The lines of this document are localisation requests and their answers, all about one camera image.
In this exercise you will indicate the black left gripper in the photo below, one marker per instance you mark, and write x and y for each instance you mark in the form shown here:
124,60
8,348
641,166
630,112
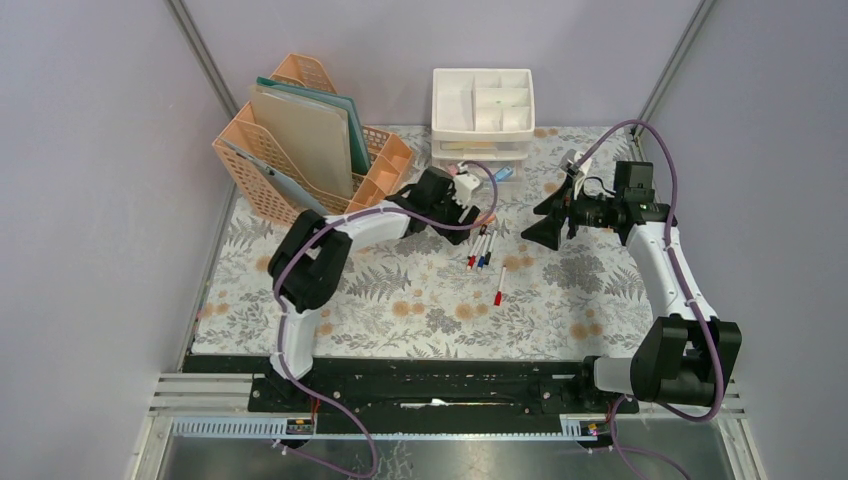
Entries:
458,212

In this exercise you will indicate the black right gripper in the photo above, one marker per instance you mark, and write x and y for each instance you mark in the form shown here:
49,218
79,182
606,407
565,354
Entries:
548,230

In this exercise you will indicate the teal file folder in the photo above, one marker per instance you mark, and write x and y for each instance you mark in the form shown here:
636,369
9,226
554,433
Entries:
360,158

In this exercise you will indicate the white plastic drawer unit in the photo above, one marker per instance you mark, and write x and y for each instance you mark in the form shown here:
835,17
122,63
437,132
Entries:
485,115

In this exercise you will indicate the light blue clipboard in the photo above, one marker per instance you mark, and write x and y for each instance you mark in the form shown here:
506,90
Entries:
274,196

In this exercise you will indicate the beige file folder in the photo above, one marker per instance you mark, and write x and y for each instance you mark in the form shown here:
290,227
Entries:
314,135

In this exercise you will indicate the black cap whiteboard marker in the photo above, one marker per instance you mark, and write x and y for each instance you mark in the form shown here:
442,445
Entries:
480,237

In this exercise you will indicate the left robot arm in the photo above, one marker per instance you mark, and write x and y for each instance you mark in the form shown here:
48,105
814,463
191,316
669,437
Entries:
307,266

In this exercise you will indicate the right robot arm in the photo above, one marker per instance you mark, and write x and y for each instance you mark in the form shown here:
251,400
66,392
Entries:
688,354

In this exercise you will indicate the red cap whiteboard marker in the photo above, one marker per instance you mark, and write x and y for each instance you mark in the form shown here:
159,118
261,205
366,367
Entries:
471,263

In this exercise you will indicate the blue cap whiteboard marker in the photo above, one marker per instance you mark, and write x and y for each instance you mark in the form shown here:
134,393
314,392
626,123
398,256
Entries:
482,251

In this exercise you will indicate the floral patterned table mat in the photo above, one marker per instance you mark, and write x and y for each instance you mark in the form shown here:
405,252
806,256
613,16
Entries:
415,298

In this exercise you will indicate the orange plastic file organizer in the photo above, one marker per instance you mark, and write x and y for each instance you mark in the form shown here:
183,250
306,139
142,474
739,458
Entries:
391,158

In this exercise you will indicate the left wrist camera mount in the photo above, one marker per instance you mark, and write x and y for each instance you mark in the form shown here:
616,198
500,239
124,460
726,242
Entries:
464,185

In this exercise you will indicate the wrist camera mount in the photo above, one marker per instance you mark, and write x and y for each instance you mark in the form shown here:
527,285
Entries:
576,165
464,185

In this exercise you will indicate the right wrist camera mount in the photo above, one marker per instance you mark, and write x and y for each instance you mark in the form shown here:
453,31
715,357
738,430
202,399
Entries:
576,165

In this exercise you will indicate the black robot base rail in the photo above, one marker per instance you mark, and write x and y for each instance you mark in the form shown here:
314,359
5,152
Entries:
420,396

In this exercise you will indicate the right aluminium frame post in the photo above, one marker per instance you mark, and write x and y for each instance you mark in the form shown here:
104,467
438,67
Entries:
683,46

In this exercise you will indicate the aluminium frame post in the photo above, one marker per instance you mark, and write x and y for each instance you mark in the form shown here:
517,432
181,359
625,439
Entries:
683,46
202,54

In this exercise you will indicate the left aluminium frame post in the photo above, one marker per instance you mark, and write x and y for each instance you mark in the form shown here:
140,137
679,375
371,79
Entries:
202,54

